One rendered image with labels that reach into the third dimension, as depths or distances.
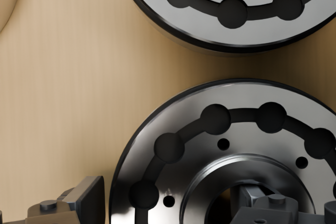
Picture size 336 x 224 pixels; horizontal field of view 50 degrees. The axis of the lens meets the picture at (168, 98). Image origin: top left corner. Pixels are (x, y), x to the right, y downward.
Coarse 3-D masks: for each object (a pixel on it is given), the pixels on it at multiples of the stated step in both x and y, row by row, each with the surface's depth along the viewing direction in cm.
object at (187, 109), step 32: (192, 96) 13; (224, 96) 13; (256, 96) 13; (288, 96) 13; (160, 128) 13; (192, 128) 13; (224, 128) 13; (256, 128) 13; (288, 128) 13; (320, 128) 13; (128, 160) 13; (160, 160) 13; (192, 160) 13; (288, 160) 13; (320, 160) 13; (128, 192) 13; (160, 192) 13; (320, 192) 13
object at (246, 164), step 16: (224, 160) 13; (240, 160) 13; (256, 160) 13; (272, 160) 13; (208, 176) 13; (224, 176) 13; (240, 176) 13; (256, 176) 13; (272, 176) 13; (288, 176) 13; (192, 192) 13; (208, 192) 13; (288, 192) 13; (304, 192) 13; (192, 208) 13; (208, 208) 13; (304, 208) 13
